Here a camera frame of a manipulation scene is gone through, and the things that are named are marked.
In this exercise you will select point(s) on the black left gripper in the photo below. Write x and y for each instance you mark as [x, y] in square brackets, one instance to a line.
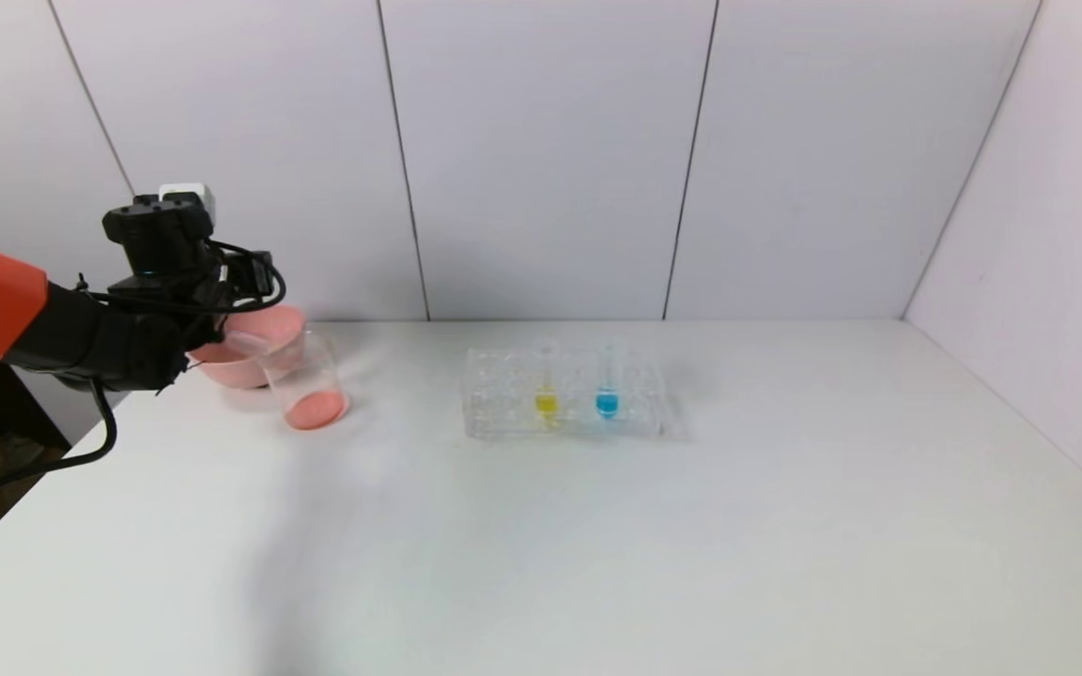
[250, 274]

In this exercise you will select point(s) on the yellow pigment test tube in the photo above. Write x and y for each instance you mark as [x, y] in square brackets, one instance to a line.
[547, 404]

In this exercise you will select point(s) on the clear glass beaker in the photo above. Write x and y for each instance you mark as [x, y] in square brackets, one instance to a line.
[316, 408]

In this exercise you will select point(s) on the clear acrylic test tube rack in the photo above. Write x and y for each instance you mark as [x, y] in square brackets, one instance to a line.
[503, 404]

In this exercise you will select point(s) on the blue pigment test tube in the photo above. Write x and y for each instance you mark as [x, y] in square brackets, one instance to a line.
[607, 404]

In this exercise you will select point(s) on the pink plastic bowl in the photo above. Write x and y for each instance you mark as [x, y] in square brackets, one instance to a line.
[231, 371]

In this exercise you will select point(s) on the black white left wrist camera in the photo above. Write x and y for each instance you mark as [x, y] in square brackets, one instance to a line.
[161, 239]

